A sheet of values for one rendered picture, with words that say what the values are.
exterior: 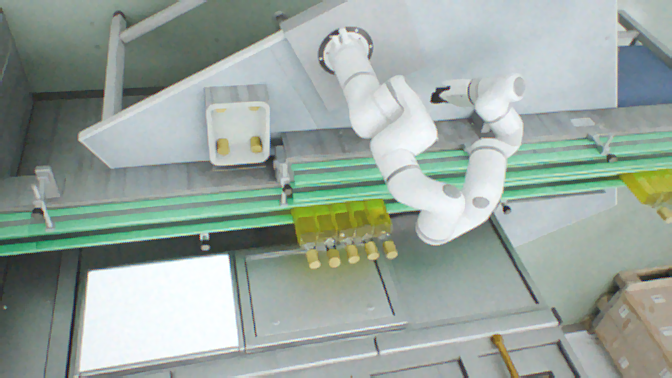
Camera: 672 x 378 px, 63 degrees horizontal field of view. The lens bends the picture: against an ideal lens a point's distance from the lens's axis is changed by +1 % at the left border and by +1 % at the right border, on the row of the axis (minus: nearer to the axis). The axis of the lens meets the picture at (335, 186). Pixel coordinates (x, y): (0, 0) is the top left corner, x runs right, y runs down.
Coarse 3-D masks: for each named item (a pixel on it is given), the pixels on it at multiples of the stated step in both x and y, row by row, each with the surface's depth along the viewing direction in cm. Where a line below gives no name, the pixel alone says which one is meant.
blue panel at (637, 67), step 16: (624, 48) 234; (640, 48) 236; (624, 64) 225; (640, 64) 226; (656, 64) 227; (624, 80) 216; (640, 80) 217; (656, 80) 218; (624, 96) 208; (640, 96) 209; (656, 96) 210
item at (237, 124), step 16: (208, 112) 149; (224, 112) 159; (240, 112) 160; (256, 112) 162; (208, 128) 153; (224, 128) 163; (240, 128) 164; (256, 128) 166; (208, 144) 157; (240, 144) 169; (224, 160) 164; (240, 160) 165; (256, 160) 166
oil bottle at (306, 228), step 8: (296, 208) 167; (304, 208) 167; (296, 216) 164; (304, 216) 165; (312, 216) 165; (296, 224) 164; (304, 224) 162; (312, 224) 163; (296, 232) 165; (304, 232) 160; (312, 232) 161; (304, 240) 159; (312, 240) 159; (304, 248) 161
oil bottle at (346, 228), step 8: (336, 208) 168; (344, 208) 168; (336, 216) 166; (344, 216) 166; (336, 224) 164; (344, 224) 164; (352, 224) 164; (344, 232) 162; (352, 232) 162; (344, 240) 162
